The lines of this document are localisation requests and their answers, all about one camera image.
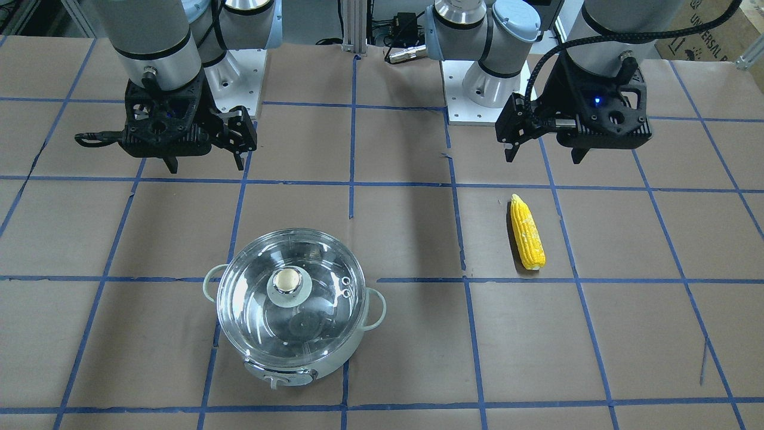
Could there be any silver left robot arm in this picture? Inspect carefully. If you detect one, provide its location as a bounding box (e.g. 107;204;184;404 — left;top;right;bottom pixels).
424;1;741;164

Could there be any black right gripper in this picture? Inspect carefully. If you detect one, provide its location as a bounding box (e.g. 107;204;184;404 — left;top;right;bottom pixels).
75;78;257;174

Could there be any pale green cooking pot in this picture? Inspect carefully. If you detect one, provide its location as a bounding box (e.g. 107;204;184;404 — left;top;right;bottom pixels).
202;228;387;390

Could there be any cardboard box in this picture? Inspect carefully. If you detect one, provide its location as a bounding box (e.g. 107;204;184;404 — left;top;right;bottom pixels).
655;1;763;61

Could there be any black power adapter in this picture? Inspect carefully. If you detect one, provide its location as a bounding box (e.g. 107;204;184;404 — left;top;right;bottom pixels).
391;12;423;45

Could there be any yellow corn cob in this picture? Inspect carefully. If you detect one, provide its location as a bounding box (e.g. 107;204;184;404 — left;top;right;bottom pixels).
509;193;546;271

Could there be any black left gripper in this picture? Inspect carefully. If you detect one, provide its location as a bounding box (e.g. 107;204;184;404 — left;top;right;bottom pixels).
495;55;652;164

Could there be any silver cylindrical connector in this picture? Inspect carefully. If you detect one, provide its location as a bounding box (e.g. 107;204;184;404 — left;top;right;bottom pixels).
384;45;428;65

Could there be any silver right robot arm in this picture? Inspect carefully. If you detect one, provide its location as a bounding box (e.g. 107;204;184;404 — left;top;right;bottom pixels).
75;1;283;174

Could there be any glass pot lid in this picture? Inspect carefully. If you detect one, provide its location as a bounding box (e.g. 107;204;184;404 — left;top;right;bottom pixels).
216;228;366;360

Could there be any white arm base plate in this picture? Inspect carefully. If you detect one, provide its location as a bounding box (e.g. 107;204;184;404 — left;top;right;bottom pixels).
441;60;530;126
205;49;268;120

